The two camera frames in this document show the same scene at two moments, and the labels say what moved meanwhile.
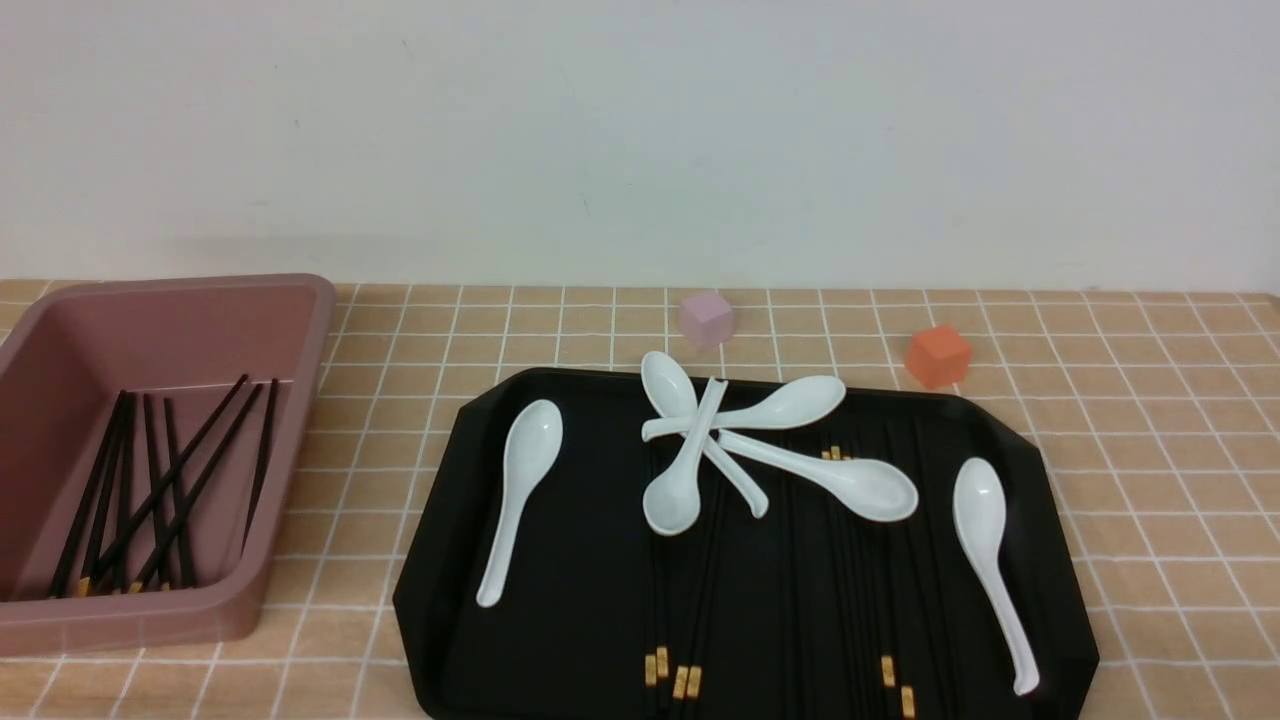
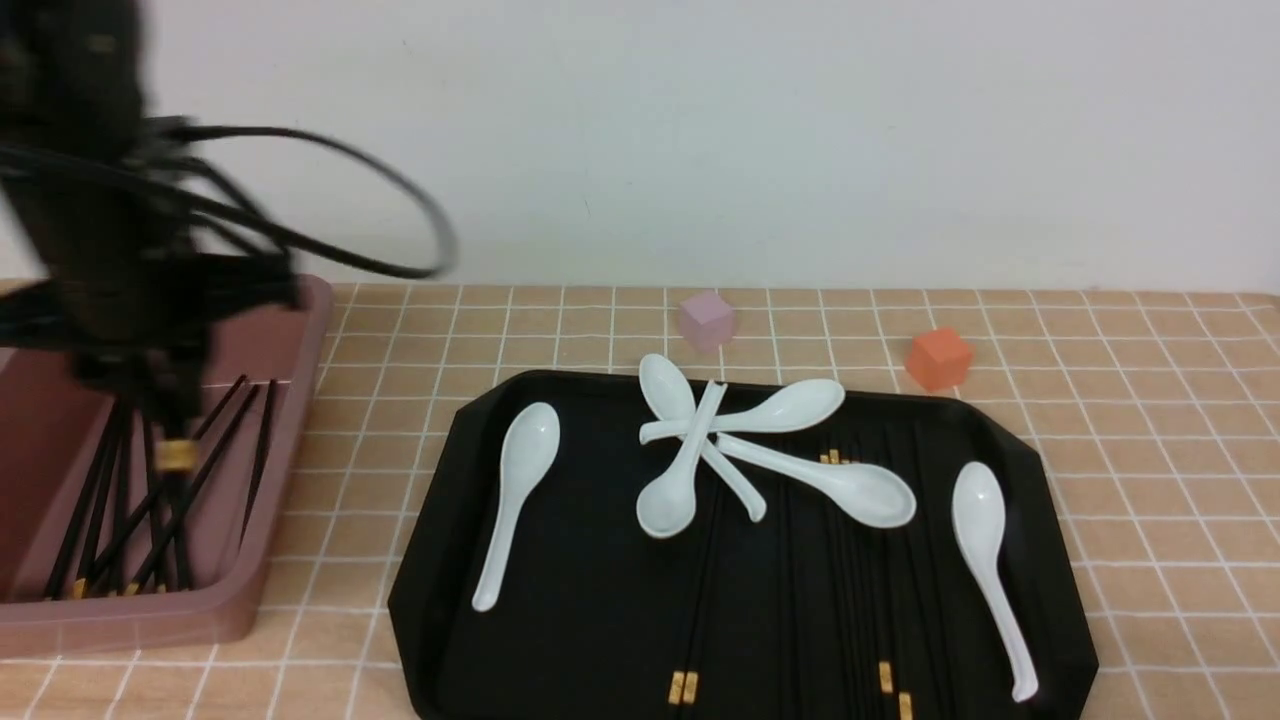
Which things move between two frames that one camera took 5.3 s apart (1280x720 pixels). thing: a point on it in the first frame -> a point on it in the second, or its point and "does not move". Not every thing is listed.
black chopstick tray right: (875, 607) does not move
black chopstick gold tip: (651, 611) -> (177, 460)
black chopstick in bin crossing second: (199, 487) does not move
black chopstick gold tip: (662, 608) -> (179, 460)
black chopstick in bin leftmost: (59, 584) does not move
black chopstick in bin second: (110, 477) does not move
